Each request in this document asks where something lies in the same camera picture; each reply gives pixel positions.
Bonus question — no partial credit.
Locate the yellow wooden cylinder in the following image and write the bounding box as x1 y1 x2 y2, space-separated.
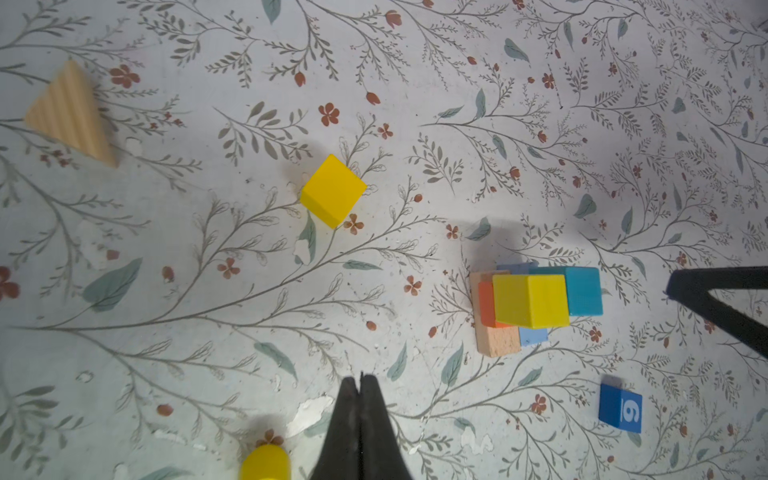
239 444 291 480

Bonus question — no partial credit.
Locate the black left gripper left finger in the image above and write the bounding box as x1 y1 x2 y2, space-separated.
311 377 362 480

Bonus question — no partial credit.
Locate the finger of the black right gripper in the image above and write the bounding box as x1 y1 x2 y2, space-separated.
666 266 767 358

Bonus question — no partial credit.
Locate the blue number block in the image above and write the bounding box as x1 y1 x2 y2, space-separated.
598 383 643 434

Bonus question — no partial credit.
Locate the natural wood triangle block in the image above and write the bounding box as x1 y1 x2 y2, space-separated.
24 60 118 168

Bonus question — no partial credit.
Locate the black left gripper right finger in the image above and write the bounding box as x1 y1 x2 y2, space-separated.
360 374 412 480

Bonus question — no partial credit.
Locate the teal wooden block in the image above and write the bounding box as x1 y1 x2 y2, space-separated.
529 266 604 316

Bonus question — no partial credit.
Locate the orange wooden block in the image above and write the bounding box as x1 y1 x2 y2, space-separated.
478 281 509 328

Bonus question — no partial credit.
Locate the yellow wooden cube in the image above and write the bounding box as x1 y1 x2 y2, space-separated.
300 155 367 229

